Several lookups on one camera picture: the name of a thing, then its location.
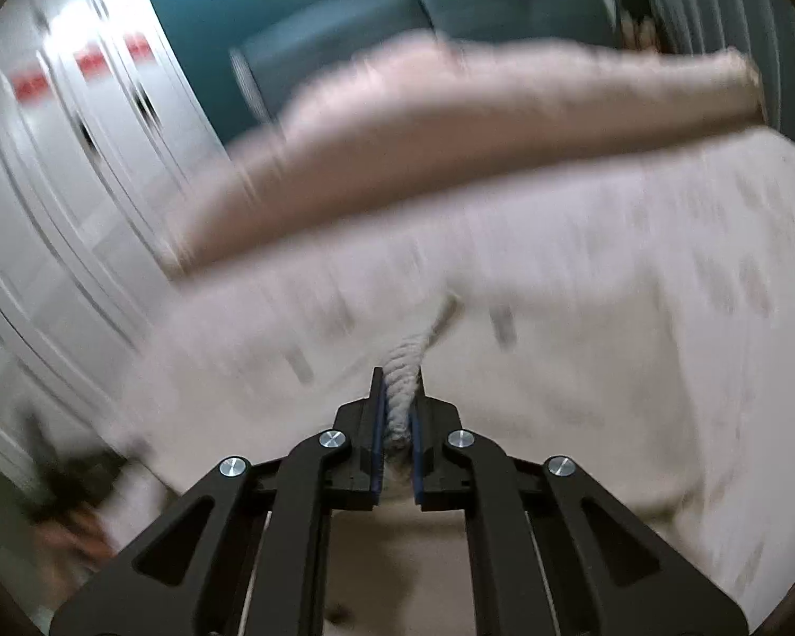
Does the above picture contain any beige knitted sweater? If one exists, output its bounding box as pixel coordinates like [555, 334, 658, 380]
[382, 294, 462, 456]

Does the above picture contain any white panelled wardrobe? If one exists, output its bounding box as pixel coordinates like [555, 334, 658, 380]
[0, 0, 220, 484]

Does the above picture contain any pink pillow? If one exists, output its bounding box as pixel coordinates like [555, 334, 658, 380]
[159, 30, 764, 279]

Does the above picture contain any teal upholstered headboard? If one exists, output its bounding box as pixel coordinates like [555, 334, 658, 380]
[229, 0, 622, 122]

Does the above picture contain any grey striped curtain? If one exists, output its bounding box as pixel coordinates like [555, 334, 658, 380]
[629, 0, 795, 147]

